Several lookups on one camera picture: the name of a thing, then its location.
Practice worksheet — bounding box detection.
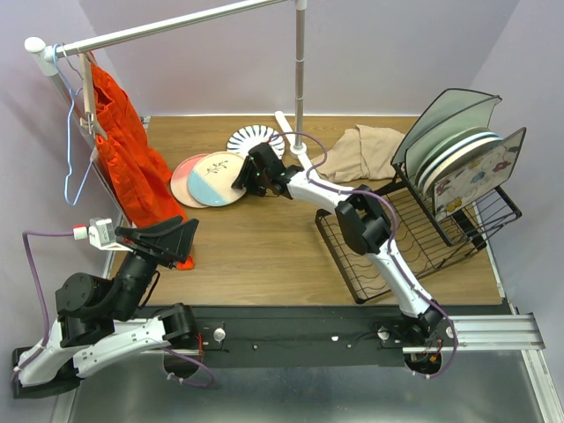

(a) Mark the large square green plate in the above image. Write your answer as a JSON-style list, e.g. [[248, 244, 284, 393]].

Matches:
[[390, 87, 503, 167]]

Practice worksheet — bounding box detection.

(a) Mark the cream round plate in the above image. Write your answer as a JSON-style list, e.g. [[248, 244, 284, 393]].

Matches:
[[187, 152, 246, 207]]

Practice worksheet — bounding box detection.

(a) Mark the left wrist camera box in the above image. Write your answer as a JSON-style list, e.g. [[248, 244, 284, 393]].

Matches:
[[72, 218, 130, 251]]

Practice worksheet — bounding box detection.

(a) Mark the wooden clip hanger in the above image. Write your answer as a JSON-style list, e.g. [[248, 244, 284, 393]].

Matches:
[[78, 53, 107, 139]]

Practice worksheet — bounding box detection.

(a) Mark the orange garment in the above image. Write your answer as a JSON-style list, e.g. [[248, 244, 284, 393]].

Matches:
[[90, 63, 196, 271]]

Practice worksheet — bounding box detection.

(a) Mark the blue striped white plate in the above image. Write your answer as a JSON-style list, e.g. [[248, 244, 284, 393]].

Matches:
[[226, 124, 286, 159]]

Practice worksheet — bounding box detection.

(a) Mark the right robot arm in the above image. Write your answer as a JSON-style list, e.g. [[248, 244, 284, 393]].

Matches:
[[232, 143, 458, 346]]

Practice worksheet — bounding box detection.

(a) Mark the black wire dish rack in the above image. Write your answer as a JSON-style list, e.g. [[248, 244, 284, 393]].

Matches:
[[315, 177, 522, 305]]

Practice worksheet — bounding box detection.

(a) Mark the white blue rimmed plate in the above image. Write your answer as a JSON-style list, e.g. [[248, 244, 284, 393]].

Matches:
[[416, 130, 501, 193]]

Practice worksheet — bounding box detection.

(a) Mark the blue wire hanger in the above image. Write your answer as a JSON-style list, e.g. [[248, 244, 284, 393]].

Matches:
[[53, 56, 93, 207]]

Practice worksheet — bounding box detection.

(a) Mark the black mounting rail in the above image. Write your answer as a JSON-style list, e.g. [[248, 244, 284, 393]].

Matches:
[[173, 306, 406, 368]]

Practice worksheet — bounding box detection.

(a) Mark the pink and cream plate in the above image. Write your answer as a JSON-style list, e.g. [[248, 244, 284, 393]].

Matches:
[[170, 153, 207, 209]]

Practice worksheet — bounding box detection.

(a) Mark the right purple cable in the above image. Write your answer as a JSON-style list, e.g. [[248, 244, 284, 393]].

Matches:
[[267, 130, 460, 381]]

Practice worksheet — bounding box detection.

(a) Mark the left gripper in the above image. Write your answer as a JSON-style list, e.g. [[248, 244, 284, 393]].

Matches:
[[111, 215, 200, 321]]

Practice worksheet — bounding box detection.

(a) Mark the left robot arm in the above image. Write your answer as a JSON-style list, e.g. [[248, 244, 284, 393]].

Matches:
[[11, 216, 202, 399]]

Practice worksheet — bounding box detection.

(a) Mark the white clothes rack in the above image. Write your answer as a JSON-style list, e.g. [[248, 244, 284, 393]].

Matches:
[[24, 1, 311, 217]]

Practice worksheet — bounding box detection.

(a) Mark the square leaf pattern plate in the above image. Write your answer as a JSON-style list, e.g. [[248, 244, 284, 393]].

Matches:
[[431, 128, 527, 221]]

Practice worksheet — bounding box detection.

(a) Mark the beige cloth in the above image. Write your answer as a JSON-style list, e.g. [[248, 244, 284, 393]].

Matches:
[[316, 124, 404, 184]]

